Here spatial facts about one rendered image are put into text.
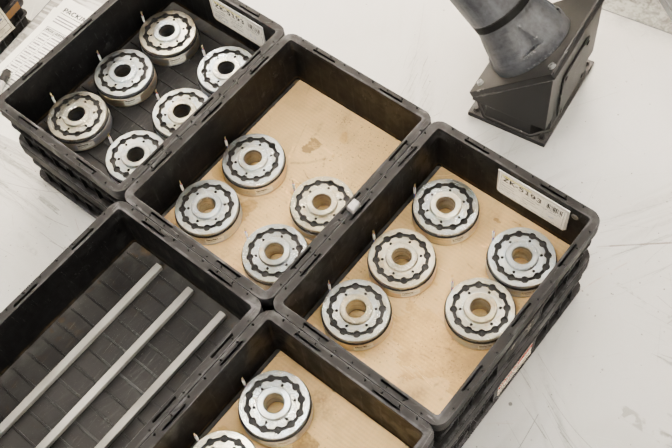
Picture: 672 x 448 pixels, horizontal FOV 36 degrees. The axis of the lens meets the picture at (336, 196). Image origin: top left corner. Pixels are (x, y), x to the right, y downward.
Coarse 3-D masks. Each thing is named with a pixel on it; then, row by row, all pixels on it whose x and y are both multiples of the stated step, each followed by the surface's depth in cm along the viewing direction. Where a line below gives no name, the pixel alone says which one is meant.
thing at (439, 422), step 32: (448, 128) 159; (544, 192) 153; (352, 224) 152; (320, 256) 150; (576, 256) 148; (288, 288) 147; (544, 288) 144; (288, 320) 145; (512, 320) 142; (384, 384) 139; (480, 384) 140; (448, 416) 136
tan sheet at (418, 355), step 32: (480, 192) 165; (480, 224) 162; (512, 224) 161; (448, 256) 159; (480, 256) 159; (448, 288) 156; (320, 320) 155; (416, 320) 154; (352, 352) 152; (384, 352) 152; (416, 352) 152; (448, 352) 151; (480, 352) 151; (416, 384) 149; (448, 384) 149
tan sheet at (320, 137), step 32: (288, 96) 177; (320, 96) 177; (256, 128) 174; (288, 128) 174; (320, 128) 173; (352, 128) 173; (288, 160) 171; (320, 160) 170; (352, 160) 170; (384, 160) 169; (288, 192) 167; (256, 224) 165; (288, 224) 164; (224, 256) 162
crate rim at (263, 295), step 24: (312, 48) 170; (360, 72) 166; (384, 96) 164; (408, 144) 158; (384, 168) 157; (360, 192) 155; (336, 216) 153; (192, 240) 153; (312, 240) 151; (216, 264) 150
